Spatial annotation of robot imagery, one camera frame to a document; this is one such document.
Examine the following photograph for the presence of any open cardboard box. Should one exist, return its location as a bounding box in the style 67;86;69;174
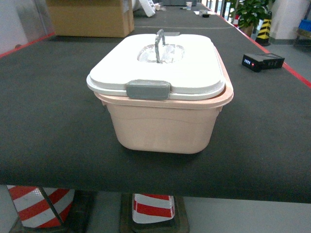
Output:
46;0;134;38

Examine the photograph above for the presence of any white box lid grey handle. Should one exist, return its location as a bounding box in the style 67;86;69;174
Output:
86;34;225;100

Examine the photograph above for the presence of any black battery pack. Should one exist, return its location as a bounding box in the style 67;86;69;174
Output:
242;53;285;72

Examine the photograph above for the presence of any red white traffic cone left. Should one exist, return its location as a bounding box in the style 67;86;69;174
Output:
6;185;95;233

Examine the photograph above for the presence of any red white traffic cone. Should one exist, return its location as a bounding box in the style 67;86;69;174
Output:
6;185;95;233
120;194;190;233

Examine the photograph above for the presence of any red metal table frame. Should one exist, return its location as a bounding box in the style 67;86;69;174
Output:
0;7;295;100

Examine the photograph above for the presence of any steel shelf with blue bins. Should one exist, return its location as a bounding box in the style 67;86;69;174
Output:
294;19;311;46

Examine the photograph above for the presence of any white paper cup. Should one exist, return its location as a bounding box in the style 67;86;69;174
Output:
186;1;192;11

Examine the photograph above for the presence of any potted green plant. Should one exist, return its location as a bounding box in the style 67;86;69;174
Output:
228;0;275;37

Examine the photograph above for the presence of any red white traffic cone right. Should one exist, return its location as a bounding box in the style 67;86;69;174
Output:
120;194;190;233

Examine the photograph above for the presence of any far red white cone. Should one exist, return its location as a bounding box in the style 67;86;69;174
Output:
232;15;240;28

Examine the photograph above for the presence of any pink plastic storage box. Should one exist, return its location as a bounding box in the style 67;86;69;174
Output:
95;52;234;154

